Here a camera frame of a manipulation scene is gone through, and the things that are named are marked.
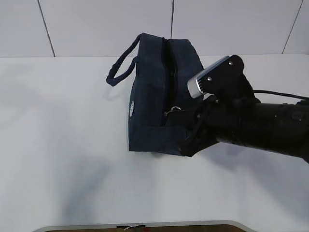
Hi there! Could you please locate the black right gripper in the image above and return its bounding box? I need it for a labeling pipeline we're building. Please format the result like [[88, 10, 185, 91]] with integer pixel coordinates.
[[165, 103, 218, 157]]

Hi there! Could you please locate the navy blue lunch bag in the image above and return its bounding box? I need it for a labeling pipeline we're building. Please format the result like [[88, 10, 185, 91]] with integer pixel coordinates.
[[106, 33, 203, 155]]

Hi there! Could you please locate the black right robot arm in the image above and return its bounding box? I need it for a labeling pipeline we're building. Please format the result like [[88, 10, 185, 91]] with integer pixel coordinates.
[[168, 71, 309, 161]]

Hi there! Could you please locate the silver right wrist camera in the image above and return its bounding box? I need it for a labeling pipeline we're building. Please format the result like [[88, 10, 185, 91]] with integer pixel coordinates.
[[187, 55, 244, 99]]

